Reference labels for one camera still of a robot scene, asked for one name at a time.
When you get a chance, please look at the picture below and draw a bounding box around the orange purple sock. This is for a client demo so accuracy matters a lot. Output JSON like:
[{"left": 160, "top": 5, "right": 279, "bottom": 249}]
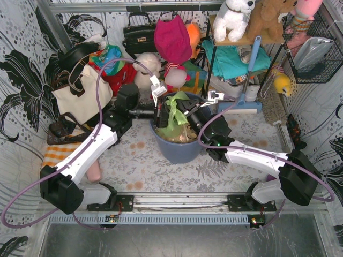
[{"left": 265, "top": 174, "right": 279, "bottom": 182}]

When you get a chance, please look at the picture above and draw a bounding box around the colourful cartoon fabric bag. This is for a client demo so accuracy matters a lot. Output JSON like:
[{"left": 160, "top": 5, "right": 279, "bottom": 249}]
[{"left": 88, "top": 44, "right": 125, "bottom": 77}]

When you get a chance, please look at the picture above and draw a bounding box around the blue plastic trash bin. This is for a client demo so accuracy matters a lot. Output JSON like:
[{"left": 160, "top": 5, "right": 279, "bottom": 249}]
[{"left": 150, "top": 92, "right": 203, "bottom": 164}]

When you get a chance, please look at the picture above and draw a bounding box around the purple cable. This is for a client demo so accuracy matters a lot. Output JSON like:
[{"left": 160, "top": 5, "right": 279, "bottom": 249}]
[
  {"left": 0, "top": 58, "right": 155, "bottom": 231},
  {"left": 197, "top": 95, "right": 336, "bottom": 230}
]

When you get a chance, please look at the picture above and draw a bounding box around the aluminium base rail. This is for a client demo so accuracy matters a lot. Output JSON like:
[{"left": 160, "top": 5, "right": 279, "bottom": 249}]
[{"left": 74, "top": 192, "right": 327, "bottom": 214}]

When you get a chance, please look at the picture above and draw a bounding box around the black leather handbag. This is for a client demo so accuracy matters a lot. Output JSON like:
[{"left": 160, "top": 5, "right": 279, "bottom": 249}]
[{"left": 122, "top": 12, "right": 158, "bottom": 59}]

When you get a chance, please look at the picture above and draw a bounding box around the orange plush toy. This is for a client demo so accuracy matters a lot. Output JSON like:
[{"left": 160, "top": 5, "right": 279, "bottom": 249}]
[{"left": 185, "top": 23, "right": 201, "bottom": 59}]

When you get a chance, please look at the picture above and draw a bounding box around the beige chenille mop head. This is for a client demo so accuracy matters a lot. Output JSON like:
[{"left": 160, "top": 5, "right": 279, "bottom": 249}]
[{"left": 259, "top": 82, "right": 287, "bottom": 126}]

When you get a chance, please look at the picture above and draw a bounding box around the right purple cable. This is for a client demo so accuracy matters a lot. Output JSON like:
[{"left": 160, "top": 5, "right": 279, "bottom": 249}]
[{"left": 197, "top": 95, "right": 336, "bottom": 230}]

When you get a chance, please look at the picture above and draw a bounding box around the teal folded cloth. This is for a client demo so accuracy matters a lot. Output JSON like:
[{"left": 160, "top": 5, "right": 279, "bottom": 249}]
[{"left": 212, "top": 46, "right": 271, "bottom": 80}]

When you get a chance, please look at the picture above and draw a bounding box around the black wire basket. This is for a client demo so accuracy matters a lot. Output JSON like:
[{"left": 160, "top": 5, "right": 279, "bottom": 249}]
[{"left": 283, "top": 13, "right": 342, "bottom": 84}]

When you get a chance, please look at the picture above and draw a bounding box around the black orange patterned item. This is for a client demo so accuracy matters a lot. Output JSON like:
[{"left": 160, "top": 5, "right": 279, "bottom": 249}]
[{"left": 286, "top": 114, "right": 307, "bottom": 150}]

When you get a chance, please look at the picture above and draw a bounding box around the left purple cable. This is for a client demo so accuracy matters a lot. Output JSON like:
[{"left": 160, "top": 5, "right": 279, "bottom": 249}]
[{"left": 0, "top": 58, "right": 155, "bottom": 231}]

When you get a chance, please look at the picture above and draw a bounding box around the silver foil bag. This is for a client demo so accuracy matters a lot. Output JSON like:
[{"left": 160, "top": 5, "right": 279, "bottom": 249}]
[{"left": 293, "top": 37, "right": 335, "bottom": 70}]

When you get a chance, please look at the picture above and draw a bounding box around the white plush bear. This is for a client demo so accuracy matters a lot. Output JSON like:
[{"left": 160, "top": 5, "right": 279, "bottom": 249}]
[{"left": 132, "top": 52, "right": 162, "bottom": 90}]

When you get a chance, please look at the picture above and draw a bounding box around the pink glasses case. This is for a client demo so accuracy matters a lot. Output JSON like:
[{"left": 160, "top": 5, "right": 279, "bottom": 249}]
[{"left": 86, "top": 161, "right": 102, "bottom": 183}]

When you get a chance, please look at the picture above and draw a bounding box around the yellow plush toy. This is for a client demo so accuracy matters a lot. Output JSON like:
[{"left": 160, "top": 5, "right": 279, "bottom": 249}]
[{"left": 271, "top": 66, "right": 292, "bottom": 97}]

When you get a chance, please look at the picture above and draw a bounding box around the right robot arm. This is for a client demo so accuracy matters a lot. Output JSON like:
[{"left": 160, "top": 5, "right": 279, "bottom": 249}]
[{"left": 176, "top": 99, "right": 320, "bottom": 210}]

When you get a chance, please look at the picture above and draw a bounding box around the cream canvas tote bag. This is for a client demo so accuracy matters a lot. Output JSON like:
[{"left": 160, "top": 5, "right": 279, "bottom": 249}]
[{"left": 53, "top": 64, "right": 113, "bottom": 126}]

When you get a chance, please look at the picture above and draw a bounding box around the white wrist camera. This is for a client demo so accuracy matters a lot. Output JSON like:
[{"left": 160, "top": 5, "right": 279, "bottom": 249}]
[
  {"left": 200, "top": 90, "right": 225, "bottom": 108},
  {"left": 150, "top": 75, "right": 168, "bottom": 107}
]

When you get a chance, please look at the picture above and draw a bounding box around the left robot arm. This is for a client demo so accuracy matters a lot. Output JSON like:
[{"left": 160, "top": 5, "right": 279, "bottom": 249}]
[{"left": 40, "top": 82, "right": 167, "bottom": 214}]

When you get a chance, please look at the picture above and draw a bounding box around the black round hat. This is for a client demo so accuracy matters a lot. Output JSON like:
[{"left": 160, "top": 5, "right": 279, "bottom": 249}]
[{"left": 58, "top": 42, "right": 99, "bottom": 71}]

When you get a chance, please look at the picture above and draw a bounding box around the orange white checked cloth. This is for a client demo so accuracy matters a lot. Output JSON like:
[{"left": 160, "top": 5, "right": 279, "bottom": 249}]
[{"left": 41, "top": 143, "right": 81, "bottom": 168}]

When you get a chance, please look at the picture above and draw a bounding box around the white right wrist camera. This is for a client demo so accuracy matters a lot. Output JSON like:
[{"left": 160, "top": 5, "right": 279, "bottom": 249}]
[{"left": 200, "top": 90, "right": 225, "bottom": 108}]

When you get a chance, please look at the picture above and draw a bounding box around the magenta fabric bag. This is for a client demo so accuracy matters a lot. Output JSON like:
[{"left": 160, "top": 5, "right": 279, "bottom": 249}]
[{"left": 154, "top": 14, "right": 192, "bottom": 64}]

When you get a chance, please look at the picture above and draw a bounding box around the white pink plush doll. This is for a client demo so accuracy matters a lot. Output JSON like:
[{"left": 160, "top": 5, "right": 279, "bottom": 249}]
[{"left": 164, "top": 62, "right": 191, "bottom": 93}]

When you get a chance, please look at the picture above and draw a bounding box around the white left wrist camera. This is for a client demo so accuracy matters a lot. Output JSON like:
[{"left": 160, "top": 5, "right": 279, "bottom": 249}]
[{"left": 150, "top": 75, "right": 168, "bottom": 107}]

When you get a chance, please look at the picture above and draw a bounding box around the dark patterned bag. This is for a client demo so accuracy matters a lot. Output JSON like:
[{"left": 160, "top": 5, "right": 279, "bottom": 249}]
[{"left": 47, "top": 112, "right": 93, "bottom": 146}]

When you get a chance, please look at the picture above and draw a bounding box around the white plush dog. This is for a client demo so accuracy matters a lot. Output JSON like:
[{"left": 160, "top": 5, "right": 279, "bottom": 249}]
[{"left": 213, "top": 0, "right": 256, "bottom": 42}]

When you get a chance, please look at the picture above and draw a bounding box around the green plastic trash bag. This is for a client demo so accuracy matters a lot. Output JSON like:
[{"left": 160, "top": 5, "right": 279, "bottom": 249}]
[{"left": 155, "top": 91, "right": 190, "bottom": 143}]

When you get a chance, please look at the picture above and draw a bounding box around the brown teddy bear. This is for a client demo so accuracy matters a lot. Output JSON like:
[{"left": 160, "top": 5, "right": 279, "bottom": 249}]
[{"left": 247, "top": 0, "right": 297, "bottom": 42}]

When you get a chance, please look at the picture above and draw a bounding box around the blue floor mop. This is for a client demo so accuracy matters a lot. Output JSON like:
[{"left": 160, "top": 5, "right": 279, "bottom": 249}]
[{"left": 217, "top": 35, "right": 262, "bottom": 114}]

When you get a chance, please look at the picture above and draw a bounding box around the pink plush toy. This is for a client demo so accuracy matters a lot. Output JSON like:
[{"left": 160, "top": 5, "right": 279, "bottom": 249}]
[{"left": 290, "top": 0, "right": 323, "bottom": 27}]

